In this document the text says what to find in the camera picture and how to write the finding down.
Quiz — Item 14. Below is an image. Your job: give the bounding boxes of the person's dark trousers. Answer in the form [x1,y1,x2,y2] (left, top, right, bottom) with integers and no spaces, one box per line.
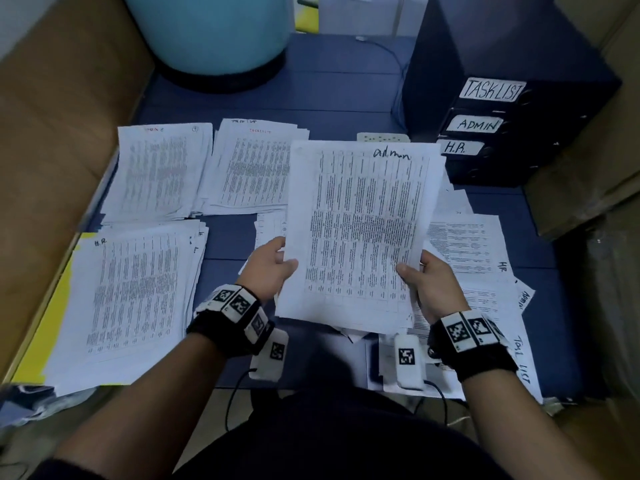
[30,379,511,480]

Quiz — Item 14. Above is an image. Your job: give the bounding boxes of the person's right hand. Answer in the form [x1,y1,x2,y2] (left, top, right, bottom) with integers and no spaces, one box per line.
[396,249,471,324]

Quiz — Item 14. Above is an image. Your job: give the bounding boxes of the bundle of printed papers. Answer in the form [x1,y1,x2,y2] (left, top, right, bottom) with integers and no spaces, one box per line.
[275,139,446,334]

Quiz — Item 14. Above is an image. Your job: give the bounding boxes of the grey plastic sheet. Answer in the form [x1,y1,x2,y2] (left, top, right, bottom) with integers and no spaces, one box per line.
[0,385,98,428]

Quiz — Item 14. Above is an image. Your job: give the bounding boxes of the black marker wristband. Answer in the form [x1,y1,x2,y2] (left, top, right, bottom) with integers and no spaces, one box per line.
[427,307,519,383]
[187,283,273,358]

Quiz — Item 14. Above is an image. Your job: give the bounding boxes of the person's left hand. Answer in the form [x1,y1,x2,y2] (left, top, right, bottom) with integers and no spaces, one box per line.
[238,237,299,301]

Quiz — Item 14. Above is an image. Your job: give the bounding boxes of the person's left forearm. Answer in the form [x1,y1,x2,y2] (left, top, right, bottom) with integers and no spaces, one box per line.
[55,335,231,480]

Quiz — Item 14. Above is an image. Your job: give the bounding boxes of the teal cylindrical barrel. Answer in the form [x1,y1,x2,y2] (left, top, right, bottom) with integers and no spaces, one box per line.
[122,0,296,93]

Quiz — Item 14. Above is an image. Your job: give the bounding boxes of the yellow plastic item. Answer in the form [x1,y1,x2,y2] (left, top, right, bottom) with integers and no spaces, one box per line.
[295,3,321,34]

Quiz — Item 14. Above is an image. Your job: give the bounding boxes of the yellow folder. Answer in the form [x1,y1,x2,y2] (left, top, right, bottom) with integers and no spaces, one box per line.
[10,231,101,386]

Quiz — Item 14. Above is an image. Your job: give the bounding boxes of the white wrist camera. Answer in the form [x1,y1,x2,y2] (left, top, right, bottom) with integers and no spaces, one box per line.
[392,333,426,393]
[250,327,291,382]

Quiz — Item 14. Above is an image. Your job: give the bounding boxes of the pile of printed papers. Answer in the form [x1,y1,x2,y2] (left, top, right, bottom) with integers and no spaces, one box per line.
[250,175,544,401]

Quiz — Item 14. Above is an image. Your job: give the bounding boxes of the white power strip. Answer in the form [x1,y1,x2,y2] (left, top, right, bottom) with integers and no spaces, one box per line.
[357,131,411,144]

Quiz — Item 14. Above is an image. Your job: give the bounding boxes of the brown cardboard box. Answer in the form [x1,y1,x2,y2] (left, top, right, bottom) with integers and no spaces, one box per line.
[525,0,640,241]

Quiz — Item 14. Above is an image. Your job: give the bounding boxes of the neat stack of printed papers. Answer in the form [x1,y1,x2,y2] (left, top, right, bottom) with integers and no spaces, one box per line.
[42,219,211,398]
[100,121,214,228]
[192,117,311,216]

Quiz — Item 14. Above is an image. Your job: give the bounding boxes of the thin power cable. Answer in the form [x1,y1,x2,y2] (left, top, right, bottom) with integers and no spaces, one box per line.
[355,35,411,134]

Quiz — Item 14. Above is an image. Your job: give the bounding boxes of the white partition panel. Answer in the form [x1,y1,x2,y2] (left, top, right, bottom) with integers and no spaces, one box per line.
[318,0,431,38]

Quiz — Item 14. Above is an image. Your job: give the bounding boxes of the person's right forearm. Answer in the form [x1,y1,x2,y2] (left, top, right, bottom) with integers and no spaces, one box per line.
[462,373,601,480]

